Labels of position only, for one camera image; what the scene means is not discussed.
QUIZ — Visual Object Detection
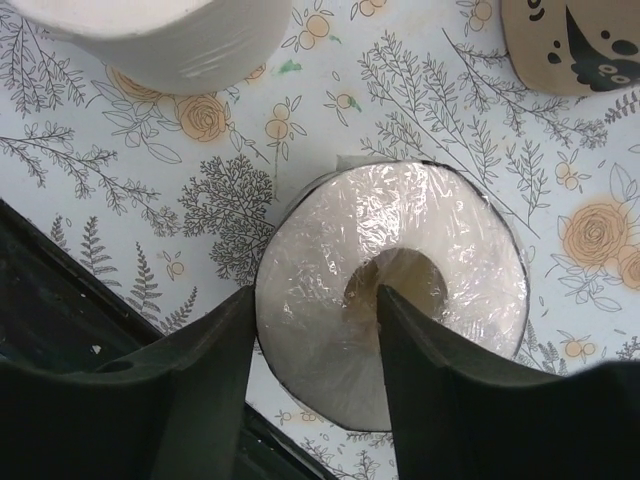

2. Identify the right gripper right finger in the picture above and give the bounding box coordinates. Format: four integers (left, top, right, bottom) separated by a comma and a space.
377, 286, 639, 479

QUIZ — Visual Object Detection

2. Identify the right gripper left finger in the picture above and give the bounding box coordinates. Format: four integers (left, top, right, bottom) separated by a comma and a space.
1, 287, 255, 479

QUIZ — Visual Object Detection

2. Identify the black roll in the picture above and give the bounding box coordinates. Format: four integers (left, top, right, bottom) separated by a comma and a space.
254, 154, 532, 433

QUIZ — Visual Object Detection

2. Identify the brown roll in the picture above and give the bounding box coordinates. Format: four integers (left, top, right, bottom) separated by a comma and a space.
500, 0, 639, 96

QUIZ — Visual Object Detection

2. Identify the floral patterned table mat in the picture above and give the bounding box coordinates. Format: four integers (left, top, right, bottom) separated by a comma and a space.
1, 1, 639, 479

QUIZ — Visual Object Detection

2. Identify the white unwrapped paper roll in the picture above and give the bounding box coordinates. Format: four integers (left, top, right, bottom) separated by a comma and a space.
10, 1, 292, 95

